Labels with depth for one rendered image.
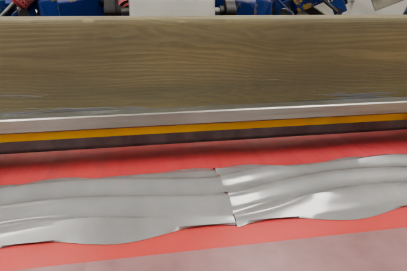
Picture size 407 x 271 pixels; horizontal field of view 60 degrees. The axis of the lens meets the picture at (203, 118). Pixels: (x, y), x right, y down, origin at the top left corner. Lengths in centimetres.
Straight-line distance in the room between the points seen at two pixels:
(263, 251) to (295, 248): 2
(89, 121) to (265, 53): 14
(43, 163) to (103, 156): 4
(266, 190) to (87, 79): 14
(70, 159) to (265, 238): 16
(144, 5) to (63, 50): 29
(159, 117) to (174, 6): 30
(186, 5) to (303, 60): 29
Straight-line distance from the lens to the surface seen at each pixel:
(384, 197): 24
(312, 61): 29
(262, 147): 30
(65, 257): 19
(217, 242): 19
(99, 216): 21
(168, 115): 25
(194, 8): 54
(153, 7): 53
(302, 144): 31
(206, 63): 26
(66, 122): 26
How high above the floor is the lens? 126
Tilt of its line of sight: 33 degrees down
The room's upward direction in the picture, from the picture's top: 3 degrees clockwise
